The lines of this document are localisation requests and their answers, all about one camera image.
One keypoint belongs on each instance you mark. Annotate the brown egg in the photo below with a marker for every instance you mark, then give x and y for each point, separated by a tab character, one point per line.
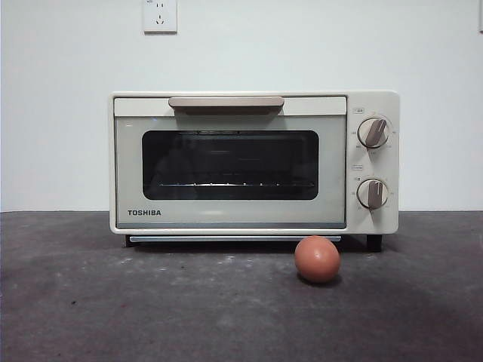
317	260

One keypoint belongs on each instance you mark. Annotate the silver crumb tray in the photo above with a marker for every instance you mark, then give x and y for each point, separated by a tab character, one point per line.
234	238

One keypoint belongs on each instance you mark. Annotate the black oven foot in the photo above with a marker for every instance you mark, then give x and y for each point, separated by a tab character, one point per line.
129	241
375	243

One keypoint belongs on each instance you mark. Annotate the cream oven knob beige grip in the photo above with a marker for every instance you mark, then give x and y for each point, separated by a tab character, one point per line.
373	193
373	132

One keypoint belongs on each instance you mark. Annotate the cream Toshiba toaster oven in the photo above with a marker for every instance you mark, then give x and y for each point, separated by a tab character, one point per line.
392	169

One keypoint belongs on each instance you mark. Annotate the white wall socket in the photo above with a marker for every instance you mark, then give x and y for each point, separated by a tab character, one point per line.
160	17

